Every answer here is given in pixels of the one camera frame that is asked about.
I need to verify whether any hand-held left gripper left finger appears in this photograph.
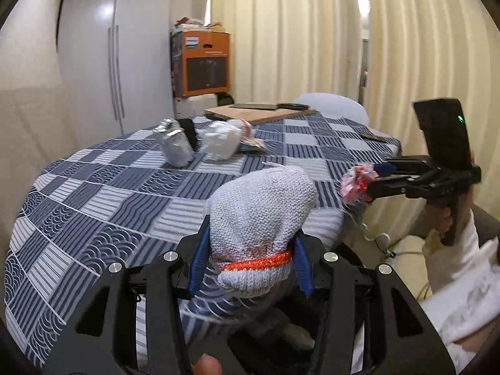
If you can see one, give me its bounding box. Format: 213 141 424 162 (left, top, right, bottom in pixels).
47 215 212 375

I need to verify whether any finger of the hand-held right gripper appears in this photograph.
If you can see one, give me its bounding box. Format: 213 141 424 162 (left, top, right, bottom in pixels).
365 175 435 204
375 155 434 176

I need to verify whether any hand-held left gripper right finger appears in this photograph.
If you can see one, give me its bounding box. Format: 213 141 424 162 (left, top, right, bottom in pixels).
293 232 456 375

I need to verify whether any pink white wrapper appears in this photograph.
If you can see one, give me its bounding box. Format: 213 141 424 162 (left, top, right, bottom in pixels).
339 164 378 206

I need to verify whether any white knitted glove orange band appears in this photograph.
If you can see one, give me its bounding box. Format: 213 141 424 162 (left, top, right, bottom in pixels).
205 166 319 301

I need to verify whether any person's right forearm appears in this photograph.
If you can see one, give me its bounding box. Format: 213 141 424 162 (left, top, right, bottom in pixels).
421 208 500 373

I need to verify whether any person's right hand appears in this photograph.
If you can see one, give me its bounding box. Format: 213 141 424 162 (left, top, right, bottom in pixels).
432 203 458 243

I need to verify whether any person's left hand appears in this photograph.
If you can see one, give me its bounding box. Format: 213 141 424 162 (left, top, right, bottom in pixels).
193 353 224 375

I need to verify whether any white chair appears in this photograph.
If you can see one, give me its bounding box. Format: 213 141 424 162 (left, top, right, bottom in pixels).
292 93 370 126

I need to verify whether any cream curtain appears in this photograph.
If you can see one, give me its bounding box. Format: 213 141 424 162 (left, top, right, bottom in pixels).
363 0 500 243
211 0 365 107

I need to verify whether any crumpled silver foil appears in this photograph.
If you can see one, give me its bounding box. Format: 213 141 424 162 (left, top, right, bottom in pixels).
153 118 195 168

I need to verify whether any white plastic bag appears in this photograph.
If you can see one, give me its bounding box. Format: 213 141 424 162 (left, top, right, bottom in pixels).
199 120 241 161

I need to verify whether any flat printed wrapper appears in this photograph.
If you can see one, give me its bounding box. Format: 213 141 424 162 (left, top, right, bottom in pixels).
239 137 267 154

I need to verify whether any black small box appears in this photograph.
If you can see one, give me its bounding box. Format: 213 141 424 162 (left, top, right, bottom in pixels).
177 118 198 151

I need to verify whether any white red crumpled wrapper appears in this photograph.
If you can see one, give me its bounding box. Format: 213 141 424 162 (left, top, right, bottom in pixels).
230 118 255 141

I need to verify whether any white box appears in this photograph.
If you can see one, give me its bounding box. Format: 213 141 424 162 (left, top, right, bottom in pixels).
174 93 219 118

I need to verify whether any wooden cutting board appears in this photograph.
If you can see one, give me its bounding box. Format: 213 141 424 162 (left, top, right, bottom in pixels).
204 106 316 124

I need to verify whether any black kitchen knife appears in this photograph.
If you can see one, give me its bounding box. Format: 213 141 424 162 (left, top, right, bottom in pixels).
228 102 309 111

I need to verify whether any orange cardboard box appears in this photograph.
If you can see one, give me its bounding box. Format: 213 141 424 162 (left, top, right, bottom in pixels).
171 31 231 98

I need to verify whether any pile of papers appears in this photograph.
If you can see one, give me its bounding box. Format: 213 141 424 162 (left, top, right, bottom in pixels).
172 17 225 34

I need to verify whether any white wardrobe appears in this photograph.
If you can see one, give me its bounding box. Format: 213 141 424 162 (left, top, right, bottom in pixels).
57 0 174 149

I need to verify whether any pale floor cable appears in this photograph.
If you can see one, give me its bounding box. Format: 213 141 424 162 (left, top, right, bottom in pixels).
385 247 431 301

